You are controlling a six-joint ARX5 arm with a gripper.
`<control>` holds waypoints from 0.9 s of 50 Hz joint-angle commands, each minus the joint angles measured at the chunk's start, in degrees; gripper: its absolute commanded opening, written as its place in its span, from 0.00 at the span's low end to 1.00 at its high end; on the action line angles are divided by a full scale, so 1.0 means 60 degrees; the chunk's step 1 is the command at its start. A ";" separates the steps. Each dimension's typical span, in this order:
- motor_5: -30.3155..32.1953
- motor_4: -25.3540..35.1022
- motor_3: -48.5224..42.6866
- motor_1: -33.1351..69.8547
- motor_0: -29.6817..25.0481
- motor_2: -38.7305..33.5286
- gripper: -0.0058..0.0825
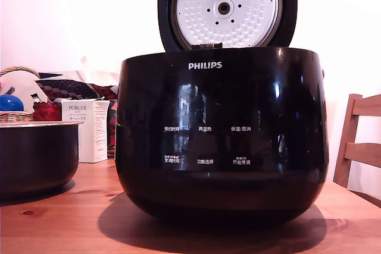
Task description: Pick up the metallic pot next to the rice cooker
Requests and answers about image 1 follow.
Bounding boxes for black Philips rice cooker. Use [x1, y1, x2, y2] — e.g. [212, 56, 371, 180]
[115, 46, 330, 225]

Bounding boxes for black rice cooker lid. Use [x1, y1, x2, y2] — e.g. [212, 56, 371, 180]
[157, 0, 298, 53]

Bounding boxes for dark metallic inner pot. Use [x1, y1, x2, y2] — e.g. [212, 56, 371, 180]
[0, 120, 82, 199]

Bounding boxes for white Porlex box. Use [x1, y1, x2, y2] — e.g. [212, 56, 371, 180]
[61, 99, 110, 164]

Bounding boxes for patterned cushion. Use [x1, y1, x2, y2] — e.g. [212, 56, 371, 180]
[35, 71, 120, 157]

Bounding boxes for red jar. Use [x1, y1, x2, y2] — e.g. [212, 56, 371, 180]
[32, 101, 62, 121]

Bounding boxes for wooden chair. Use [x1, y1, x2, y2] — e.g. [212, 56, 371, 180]
[332, 93, 381, 198]

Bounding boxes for wicker basket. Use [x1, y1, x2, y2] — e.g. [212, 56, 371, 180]
[0, 66, 41, 123]

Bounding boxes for blue round object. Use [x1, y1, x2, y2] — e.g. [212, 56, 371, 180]
[0, 93, 24, 112]

